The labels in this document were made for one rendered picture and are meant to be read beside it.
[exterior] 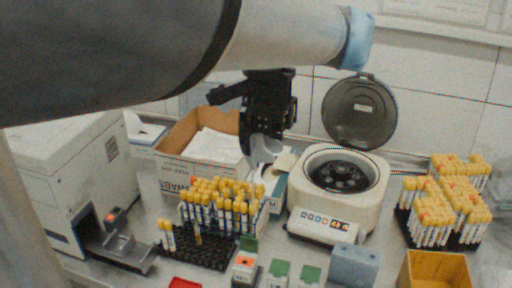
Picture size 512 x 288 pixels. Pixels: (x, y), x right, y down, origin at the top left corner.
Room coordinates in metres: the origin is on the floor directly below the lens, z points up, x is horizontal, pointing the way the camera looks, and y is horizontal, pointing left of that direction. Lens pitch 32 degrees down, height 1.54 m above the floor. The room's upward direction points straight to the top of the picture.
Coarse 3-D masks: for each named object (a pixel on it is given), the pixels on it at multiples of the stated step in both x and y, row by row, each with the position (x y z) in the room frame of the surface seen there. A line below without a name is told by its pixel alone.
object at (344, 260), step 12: (336, 252) 0.50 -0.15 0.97; (348, 252) 0.50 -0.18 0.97; (360, 252) 0.50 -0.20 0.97; (372, 252) 0.49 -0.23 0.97; (336, 264) 0.49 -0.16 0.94; (348, 264) 0.48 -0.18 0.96; (360, 264) 0.47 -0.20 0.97; (372, 264) 0.46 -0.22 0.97; (336, 276) 0.49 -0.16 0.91; (348, 276) 0.48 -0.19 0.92; (360, 276) 0.47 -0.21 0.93; (372, 276) 0.46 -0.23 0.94
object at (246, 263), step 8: (240, 256) 0.51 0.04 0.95; (248, 256) 0.51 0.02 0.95; (256, 256) 0.51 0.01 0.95; (240, 264) 0.49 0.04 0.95; (248, 264) 0.49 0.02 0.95; (256, 264) 0.51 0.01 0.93; (240, 272) 0.48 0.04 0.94; (248, 272) 0.47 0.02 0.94; (240, 280) 0.48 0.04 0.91; (248, 280) 0.47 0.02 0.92
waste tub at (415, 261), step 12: (408, 252) 0.49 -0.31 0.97; (420, 252) 0.49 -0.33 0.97; (432, 252) 0.48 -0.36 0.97; (444, 252) 0.48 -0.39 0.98; (408, 264) 0.46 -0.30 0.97; (420, 264) 0.49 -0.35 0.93; (432, 264) 0.48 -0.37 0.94; (444, 264) 0.48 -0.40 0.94; (456, 264) 0.47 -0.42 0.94; (408, 276) 0.43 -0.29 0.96; (420, 276) 0.48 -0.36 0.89; (432, 276) 0.48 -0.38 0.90; (444, 276) 0.47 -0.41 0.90; (456, 276) 0.46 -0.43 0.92; (468, 276) 0.41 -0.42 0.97
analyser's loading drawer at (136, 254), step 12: (84, 240) 0.57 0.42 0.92; (96, 240) 0.57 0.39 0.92; (108, 240) 0.55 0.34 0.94; (120, 240) 0.58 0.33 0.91; (132, 240) 0.56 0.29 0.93; (96, 252) 0.54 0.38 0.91; (108, 252) 0.53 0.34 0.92; (120, 252) 0.52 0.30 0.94; (132, 252) 0.54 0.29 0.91; (144, 252) 0.55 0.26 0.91; (156, 252) 0.55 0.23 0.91; (132, 264) 0.51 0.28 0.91; (144, 264) 0.51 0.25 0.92
